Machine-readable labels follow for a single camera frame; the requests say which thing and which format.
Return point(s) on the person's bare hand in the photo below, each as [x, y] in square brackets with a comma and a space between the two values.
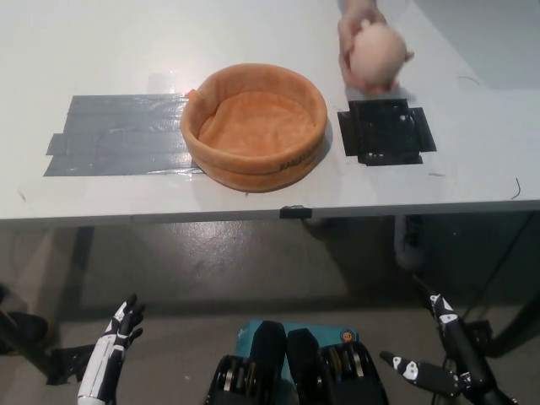
[347, 31]

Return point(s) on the cream plush dumpling toy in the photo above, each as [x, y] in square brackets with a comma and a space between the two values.
[377, 55]

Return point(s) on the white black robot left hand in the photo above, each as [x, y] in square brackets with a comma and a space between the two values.
[101, 358]

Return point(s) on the grey duct tape patch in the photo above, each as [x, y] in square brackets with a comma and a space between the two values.
[118, 135]

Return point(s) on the grey table leg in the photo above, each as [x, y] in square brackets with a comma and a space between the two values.
[82, 253]

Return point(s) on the black floor tape patch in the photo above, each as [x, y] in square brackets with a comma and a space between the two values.
[478, 335]
[69, 360]

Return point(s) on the small black edge tape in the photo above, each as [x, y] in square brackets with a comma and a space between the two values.
[295, 212]

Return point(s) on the black table leg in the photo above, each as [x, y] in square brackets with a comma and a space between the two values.
[523, 314]

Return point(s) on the black teal robot body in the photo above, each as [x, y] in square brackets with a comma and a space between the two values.
[270, 350]

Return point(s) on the orange plush round basket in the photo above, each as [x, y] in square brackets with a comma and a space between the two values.
[253, 122]

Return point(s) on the black stand base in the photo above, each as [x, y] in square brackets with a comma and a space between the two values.
[25, 329]

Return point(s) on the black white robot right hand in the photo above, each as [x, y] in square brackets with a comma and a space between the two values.
[468, 363]

